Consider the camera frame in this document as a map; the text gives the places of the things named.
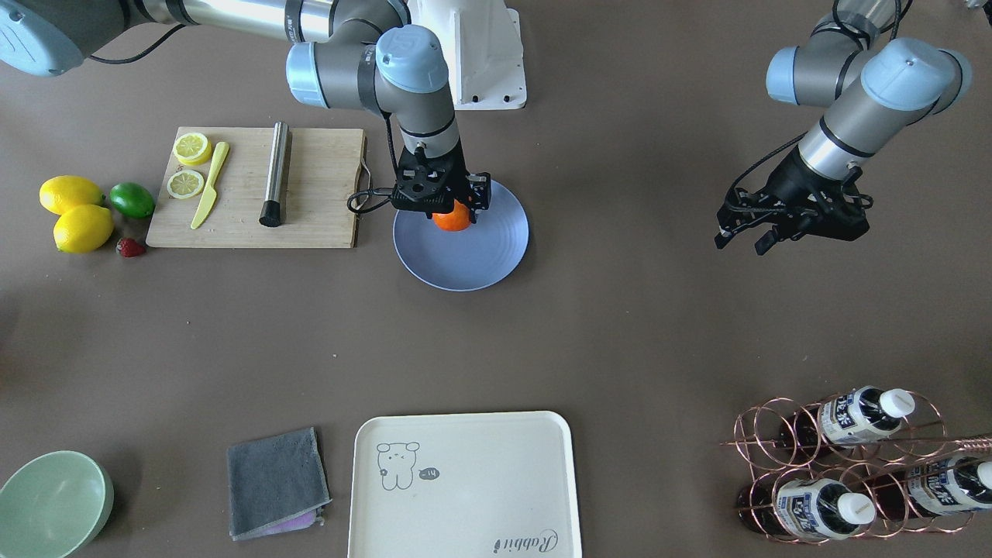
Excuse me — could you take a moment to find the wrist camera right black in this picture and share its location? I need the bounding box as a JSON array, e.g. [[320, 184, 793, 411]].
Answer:
[[387, 158, 454, 213]]

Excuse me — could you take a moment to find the wrist camera left black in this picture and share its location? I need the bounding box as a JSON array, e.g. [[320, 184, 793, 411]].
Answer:
[[798, 165, 874, 241]]

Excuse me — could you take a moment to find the orange fruit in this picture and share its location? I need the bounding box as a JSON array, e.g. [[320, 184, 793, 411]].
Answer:
[[431, 201, 472, 233]]

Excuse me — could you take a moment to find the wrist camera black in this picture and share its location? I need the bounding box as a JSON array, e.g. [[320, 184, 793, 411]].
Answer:
[[798, 165, 874, 241], [387, 158, 454, 213]]

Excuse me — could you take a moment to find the blue plate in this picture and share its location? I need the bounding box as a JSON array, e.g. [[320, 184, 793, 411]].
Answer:
[[392, 181, 530, 291]]

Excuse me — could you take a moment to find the red strawberry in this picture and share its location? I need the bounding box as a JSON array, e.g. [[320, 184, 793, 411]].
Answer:
[[115, 237, 146, 258]]

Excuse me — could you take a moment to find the lemon slice lower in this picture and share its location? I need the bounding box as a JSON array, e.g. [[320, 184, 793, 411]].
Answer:
[[171, 132, 213, 166]]

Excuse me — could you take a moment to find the yellow lemon near strawberry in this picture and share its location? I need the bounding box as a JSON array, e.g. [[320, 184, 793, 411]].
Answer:
[[53, 205, 114, 253]]

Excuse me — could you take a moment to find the yellow plastic knife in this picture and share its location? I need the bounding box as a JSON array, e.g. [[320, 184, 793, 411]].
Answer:
[[189, 141, 230, 229]]

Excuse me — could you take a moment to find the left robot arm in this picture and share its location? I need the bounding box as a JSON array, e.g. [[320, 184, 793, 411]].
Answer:
[[715, 1, 972, 255]]

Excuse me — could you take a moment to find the lemon slice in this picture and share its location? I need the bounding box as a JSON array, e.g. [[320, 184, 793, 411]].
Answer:
[[171, 132, 213, 166], [165, 169, 205, 200]]

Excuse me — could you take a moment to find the cream rabbit tray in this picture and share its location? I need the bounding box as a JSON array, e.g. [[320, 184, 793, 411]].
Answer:
[[347, 411, 584, 557]]

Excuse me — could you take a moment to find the steel muddler black tip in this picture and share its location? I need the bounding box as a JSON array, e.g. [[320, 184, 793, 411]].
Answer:
[[259, 121, 293, 227]]

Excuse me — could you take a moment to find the copper wire bottle rack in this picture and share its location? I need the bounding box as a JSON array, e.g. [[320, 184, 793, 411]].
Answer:
[[730, 392, 990, 545]]

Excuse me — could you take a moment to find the tea bottle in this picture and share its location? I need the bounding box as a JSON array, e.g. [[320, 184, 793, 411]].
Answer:
[[776, 386, 915, 456], [867, 453, 991, 520], [736, 479, 877, 543]]

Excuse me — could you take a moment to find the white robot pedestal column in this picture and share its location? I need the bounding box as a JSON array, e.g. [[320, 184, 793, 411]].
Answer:
[[407, 1, 528, 111]]

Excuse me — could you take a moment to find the wooden cutting board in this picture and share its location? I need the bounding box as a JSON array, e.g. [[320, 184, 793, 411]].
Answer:
[[146, 126, 366, 248]]

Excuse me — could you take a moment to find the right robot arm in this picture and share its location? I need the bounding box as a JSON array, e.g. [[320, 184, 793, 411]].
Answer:
[[1, 1, 491, 222]]

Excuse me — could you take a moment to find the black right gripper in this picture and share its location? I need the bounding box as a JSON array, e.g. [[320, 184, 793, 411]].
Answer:
[[394, 143, 491, 225]]

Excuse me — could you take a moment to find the tea bottle front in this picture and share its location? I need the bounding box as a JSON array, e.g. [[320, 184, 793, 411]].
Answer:
[[736, 479, 877, 543]]

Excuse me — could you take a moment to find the green lime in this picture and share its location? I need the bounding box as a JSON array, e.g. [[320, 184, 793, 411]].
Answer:
[[108, 181, 156, 219]]

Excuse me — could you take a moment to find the grey folded cloth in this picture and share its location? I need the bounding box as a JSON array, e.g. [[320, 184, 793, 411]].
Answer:
[[226, 427, 332, 541]]

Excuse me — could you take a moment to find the lemon slice upper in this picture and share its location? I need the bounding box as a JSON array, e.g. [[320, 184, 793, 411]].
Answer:
[[165, 169, 205, 200]]

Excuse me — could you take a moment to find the green bowl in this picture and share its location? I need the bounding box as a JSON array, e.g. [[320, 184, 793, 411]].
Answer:
[[1, 451, 115, 557]]

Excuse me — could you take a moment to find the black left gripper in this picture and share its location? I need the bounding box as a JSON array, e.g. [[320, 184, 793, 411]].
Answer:
[[715, 147, 826, 257]]

